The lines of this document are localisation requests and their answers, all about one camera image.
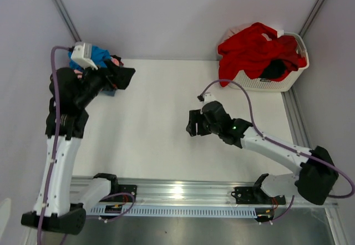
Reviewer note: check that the aluminium corner post right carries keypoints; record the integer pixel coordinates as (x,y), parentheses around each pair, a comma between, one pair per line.
(311,17)

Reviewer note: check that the aluminium corner post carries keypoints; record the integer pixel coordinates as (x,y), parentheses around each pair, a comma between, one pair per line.
(67,20)
(311,17)

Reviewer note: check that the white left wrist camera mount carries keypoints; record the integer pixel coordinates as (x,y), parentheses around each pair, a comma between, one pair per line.
(82,55)

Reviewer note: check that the red t shirt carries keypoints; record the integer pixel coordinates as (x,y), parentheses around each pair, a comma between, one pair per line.
(252,50)

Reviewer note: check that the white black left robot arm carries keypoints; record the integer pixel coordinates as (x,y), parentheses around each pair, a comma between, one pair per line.
(54,210)

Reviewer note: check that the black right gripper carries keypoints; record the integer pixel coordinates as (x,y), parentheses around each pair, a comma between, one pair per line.
(195,117)

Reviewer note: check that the pale pink garment in basket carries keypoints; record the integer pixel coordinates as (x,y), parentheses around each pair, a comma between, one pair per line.
(234,30)

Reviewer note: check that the grey blue folded t shirt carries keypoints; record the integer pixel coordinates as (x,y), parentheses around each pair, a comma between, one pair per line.
(108,92)

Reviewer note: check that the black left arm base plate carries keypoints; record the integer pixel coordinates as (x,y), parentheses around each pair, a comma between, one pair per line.
(128,190)

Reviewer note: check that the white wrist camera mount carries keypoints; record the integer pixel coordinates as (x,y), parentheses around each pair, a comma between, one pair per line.
(82,55)
(206,97)

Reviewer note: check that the aluminium front rail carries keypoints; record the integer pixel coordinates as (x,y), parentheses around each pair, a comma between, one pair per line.
(183,193)

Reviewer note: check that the black garment in basket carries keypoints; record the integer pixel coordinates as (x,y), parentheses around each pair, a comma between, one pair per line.
(274,70)

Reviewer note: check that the white perforated laundry basket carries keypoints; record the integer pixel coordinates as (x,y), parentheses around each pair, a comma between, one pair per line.
(267,85)

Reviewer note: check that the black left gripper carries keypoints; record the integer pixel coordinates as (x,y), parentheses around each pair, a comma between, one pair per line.
(114,76)

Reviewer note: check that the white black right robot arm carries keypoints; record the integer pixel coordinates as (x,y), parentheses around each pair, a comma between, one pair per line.
(312,175)

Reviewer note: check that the white slotted cable duct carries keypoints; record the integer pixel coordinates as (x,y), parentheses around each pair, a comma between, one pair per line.
(174,211)

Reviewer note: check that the aluminium corner post left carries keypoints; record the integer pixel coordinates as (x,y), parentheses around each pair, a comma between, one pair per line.
(67,20)

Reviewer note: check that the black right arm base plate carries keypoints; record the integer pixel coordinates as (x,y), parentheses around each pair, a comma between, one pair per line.
(254,196)

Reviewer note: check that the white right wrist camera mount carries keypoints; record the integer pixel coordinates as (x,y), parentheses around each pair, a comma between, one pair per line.
(206,97)

